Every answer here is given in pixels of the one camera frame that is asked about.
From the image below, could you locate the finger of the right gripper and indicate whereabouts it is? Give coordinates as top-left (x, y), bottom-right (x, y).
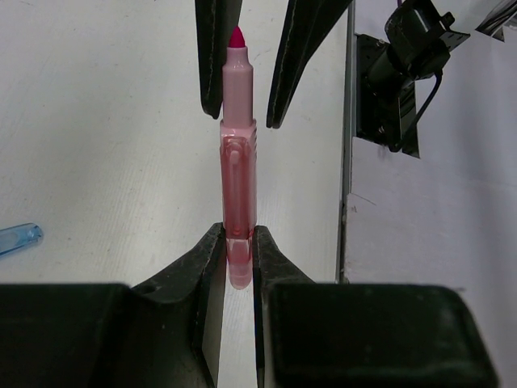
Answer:
top-left (266, 0), bottom-right (352, 129)
top-left (195, 0), bottom-right (242, 120)

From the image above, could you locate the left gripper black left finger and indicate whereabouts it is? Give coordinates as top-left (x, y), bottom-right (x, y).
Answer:
top-left (1, 223), bottom-right (226, 387)

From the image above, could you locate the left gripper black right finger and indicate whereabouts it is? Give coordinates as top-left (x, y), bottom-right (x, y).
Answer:
top-left (252, 226), bottom-right (499, 387)

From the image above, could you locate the pink transparent highlighter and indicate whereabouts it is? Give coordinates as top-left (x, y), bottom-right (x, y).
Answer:
top-left (220, 27), bottom-right (257, 289)

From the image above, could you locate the blue transparent highlighter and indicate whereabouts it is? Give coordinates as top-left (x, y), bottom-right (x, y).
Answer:
top-left (0, 223), bottom-right (44, 256)

